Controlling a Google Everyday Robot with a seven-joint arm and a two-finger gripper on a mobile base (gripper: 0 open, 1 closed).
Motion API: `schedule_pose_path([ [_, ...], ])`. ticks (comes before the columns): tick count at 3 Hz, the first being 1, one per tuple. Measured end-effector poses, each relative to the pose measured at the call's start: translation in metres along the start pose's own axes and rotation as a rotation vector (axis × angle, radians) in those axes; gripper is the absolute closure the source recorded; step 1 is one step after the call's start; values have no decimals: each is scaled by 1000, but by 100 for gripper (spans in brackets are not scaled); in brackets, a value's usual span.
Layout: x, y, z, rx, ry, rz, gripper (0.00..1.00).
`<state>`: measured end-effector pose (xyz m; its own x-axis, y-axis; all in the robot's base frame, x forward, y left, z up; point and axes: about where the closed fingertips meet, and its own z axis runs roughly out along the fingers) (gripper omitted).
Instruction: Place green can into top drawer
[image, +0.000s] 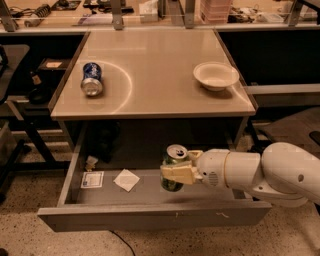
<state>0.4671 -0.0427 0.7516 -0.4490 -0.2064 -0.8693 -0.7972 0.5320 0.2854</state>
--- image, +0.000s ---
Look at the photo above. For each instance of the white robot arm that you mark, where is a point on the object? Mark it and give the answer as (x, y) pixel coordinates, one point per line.
(243, 171)

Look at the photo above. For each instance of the black office chair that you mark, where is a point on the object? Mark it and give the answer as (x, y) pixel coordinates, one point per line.
(293, 128)
(11, 57)

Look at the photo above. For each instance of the pink plastic crate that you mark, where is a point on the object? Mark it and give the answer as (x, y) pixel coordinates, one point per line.
(215, 11)

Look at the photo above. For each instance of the blue bordered label card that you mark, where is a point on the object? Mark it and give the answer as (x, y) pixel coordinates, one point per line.
(93, 179)

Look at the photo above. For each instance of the black office chair left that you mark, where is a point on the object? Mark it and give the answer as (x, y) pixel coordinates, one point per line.
(11, 57)

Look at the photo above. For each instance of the white square paper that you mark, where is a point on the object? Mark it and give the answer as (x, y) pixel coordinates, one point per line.
(126, 180)

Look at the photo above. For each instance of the green soda can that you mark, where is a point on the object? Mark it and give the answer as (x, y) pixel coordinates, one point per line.
(174, 154)

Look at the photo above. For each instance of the blue soda can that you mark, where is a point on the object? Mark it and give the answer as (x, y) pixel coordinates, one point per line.
(91, 83)

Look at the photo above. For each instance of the white tissue box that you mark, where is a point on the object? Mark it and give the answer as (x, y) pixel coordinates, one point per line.
(148, 11)

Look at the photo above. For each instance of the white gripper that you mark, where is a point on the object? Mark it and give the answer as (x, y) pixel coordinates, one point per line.
(212, 166)

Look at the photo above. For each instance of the white bowl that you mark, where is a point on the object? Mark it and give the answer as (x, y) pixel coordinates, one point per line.
(216, 76)

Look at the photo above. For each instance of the crumpled paper scrap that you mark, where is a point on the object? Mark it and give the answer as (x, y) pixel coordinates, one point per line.
(90, 163)

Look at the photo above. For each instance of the black office chair right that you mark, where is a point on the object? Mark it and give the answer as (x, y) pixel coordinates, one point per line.
(293, 128)

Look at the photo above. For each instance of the open grey drawer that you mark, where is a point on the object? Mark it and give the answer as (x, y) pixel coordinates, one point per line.
(147, 206)

